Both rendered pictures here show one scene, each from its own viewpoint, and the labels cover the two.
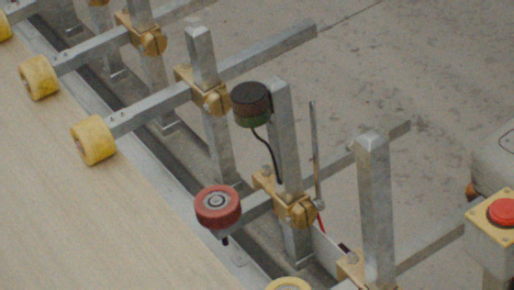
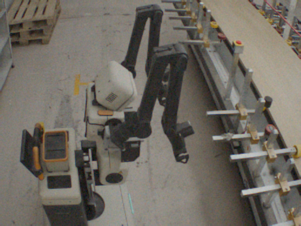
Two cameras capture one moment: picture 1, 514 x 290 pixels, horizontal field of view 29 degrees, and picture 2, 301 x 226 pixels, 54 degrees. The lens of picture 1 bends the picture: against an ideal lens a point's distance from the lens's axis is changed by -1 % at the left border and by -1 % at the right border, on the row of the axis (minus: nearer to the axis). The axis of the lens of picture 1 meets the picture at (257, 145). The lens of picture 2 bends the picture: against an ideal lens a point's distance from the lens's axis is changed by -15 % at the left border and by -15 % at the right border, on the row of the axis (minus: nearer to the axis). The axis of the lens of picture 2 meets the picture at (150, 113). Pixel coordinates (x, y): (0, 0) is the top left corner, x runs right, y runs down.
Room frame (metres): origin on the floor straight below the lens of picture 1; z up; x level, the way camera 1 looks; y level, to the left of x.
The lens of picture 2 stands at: (2.90, -0.23, 2.28)
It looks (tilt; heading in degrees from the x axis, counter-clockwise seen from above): 41 degrees down; 197
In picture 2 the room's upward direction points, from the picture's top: 5 degrees clockwise
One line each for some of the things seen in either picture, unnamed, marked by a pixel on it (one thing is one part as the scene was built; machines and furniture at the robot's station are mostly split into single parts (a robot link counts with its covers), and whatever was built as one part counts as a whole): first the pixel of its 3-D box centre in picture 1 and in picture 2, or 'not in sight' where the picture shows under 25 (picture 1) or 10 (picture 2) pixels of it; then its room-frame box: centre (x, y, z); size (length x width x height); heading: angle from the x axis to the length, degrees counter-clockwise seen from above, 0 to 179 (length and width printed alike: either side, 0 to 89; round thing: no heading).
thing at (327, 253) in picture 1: (318, 243); (243, 139); (1.23, -0.08, 0.75); 0.26 x 0.01 x 0.10; 27
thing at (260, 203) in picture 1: (313, 173); (243, 137); (1.32, -0.09, 0.84); 0.43 x 0.03 x 0.04; 117
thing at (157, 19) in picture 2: not in sight; (153, 43); (1.42, -0.70, 1.40); 0.11 x 0.06 x 0.43; 31
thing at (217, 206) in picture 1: (220, 221); (268, 133); (1.23, 0.08, 0.85); 0.08 x 0.08 x 0.11
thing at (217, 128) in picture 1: (216, 128); (263, 158); (1.47, 0.07, 0.86); 0.04 x 0.04 x 0.48; 27
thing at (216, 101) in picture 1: (203, 88); (268, 152); (1.49, 0.08, 0.95); 0.14 x 0.06 x 0.05; 27
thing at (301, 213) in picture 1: (283, 198); (253, 134); (1.27, -0.03, 0.85); 0.14 x 0.06 x 0.05; 27
